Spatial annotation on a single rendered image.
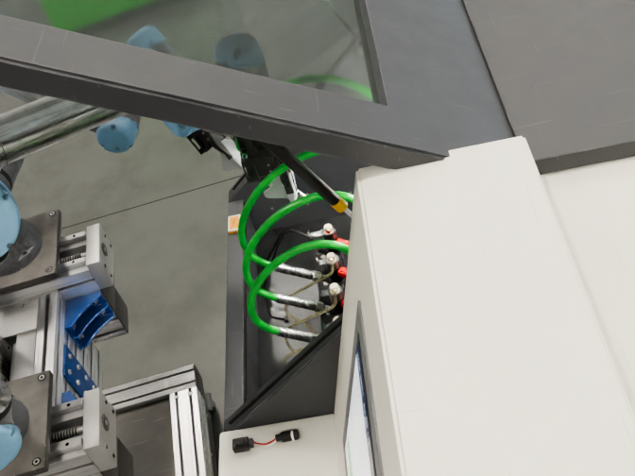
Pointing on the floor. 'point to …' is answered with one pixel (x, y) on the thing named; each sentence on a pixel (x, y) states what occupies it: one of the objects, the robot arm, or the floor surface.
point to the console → (477, 325)
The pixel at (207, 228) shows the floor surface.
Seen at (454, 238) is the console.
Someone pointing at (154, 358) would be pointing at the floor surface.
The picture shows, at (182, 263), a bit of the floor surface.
